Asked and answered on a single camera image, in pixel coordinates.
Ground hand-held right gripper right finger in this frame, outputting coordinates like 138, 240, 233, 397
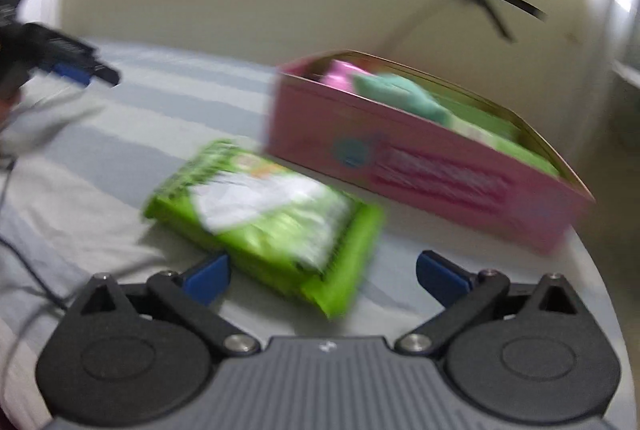
394, 250, 586, 357

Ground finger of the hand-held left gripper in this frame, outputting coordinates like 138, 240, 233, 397
34, 23, 122, 87

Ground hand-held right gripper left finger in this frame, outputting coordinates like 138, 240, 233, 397
67, 254, 261, 357

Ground green white tissue packet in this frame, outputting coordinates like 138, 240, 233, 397
142, 139, 387, 319

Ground pink biscuit tin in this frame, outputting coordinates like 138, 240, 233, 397
264, 50, 597, 257

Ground long green box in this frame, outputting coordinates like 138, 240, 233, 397
492, 125, 560, 177

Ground magenta shiny zip pouch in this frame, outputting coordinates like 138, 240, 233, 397
319, 60, 382, 96

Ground striped bed sheet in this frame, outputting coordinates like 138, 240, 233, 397
0, 37, 623, 430

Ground teal soft item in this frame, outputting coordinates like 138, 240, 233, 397
352, 72, 452, 127

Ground thin wall cable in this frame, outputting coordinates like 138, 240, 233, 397
382, 4, 453, 56

